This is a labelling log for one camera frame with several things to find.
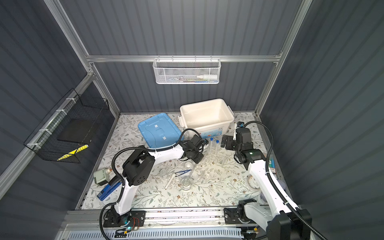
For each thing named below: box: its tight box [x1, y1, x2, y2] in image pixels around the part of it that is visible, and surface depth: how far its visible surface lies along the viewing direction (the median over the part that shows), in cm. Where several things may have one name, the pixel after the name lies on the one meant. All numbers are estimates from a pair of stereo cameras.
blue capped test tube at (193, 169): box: [191, 163, 196, 177], surface depth 91 cm
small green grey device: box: [94, 169, 109, 186], surface depth 84 cm
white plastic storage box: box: [178, 98, 235, 139], surface depth 105 cm
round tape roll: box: [246, 174, 261, 191], surface depth 85 cm
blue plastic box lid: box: [138, 113, 185, 149], surface depth 111 cm
